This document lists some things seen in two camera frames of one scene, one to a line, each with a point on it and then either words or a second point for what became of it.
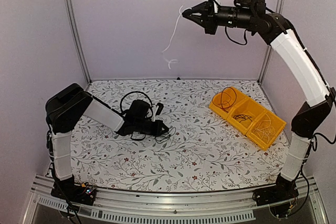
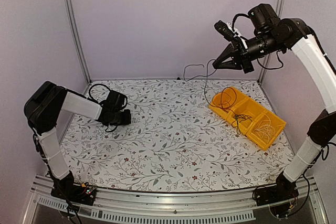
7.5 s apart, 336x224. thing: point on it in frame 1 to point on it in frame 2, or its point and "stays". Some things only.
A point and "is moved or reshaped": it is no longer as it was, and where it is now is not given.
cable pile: x=160 y=139 to x=228 y=98
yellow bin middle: x=245 y=115 stays
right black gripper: x=207 y=20 to x=245 y=60
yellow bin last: x=266 y=129 stays
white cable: x=164 y=51 is moved or reshaped
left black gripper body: x=153 y=131 to x=123 y=120
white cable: x=264 y=128 stays
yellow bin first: x=224 y=101 stays
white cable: x=265 y=128 stays
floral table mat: x=206 y=151 stays
